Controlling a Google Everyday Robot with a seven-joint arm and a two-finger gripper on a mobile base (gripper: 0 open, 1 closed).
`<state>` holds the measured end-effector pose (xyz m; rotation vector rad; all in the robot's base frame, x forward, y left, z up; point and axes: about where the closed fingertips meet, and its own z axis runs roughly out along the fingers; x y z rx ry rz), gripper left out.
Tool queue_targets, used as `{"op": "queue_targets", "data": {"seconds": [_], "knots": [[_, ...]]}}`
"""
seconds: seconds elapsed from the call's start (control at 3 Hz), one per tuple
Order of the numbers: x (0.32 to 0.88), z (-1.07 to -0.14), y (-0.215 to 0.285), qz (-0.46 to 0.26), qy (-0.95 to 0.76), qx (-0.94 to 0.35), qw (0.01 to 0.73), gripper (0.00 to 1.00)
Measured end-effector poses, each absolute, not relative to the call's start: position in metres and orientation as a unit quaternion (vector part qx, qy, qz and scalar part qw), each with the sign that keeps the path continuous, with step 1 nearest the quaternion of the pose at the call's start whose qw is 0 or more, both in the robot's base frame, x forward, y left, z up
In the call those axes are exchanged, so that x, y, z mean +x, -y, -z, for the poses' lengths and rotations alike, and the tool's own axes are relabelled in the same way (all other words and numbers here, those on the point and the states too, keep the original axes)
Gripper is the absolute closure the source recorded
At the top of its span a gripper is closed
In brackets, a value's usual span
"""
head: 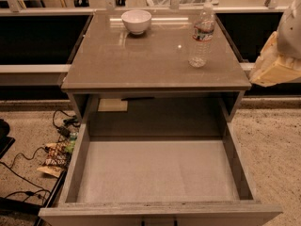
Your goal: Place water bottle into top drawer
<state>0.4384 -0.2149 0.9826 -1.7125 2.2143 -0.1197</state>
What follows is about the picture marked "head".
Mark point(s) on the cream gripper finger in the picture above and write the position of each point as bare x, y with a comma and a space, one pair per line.
271, 67

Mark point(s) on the clear plastic water bottle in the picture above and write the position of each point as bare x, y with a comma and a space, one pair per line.
203, 33

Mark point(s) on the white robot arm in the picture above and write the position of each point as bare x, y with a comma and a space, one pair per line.
289, 31

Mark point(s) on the grey drawer cabinet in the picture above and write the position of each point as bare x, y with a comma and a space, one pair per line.
123, 85

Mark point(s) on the open grey top drawer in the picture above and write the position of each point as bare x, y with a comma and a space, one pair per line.
158, 162

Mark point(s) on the white ceramic bowl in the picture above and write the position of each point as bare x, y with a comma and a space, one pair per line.
136, 21

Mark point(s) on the black power adapter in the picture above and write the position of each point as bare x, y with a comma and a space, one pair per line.
63, 131

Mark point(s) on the black object at left edge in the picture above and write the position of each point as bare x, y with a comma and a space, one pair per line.
5, 140

